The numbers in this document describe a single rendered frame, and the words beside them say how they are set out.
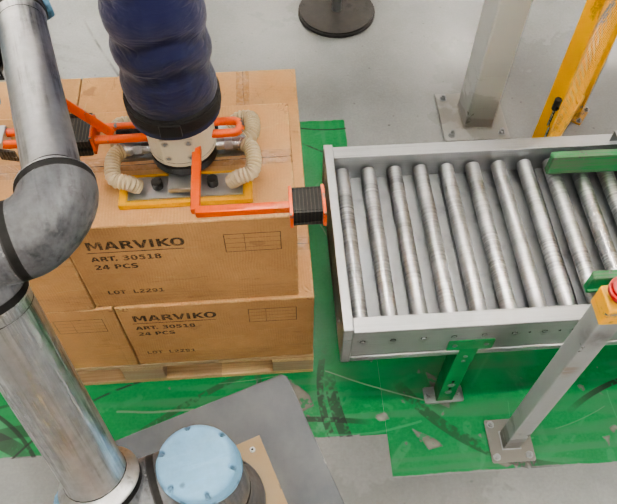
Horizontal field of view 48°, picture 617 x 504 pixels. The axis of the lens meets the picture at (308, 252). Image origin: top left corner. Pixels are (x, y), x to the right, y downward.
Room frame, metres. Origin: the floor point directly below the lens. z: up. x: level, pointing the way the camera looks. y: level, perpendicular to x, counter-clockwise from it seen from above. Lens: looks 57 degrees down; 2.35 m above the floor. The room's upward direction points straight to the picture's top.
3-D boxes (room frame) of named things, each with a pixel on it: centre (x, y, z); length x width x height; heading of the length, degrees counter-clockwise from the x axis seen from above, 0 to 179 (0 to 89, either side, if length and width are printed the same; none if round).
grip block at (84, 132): (1.18, 0.57, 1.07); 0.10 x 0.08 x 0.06; 4
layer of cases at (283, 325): (1.48, 0.61, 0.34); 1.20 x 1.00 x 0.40; 94
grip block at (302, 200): (0.97, 0.00, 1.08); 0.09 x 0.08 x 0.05; 4
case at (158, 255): (1.21, 0.34, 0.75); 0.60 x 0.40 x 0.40; 95
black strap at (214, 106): (1.20, 0.32, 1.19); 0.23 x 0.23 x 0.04
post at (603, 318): (0.78, -0.70, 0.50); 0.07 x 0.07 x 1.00; 4
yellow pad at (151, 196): (1.11, 0.31, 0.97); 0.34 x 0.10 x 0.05; 94
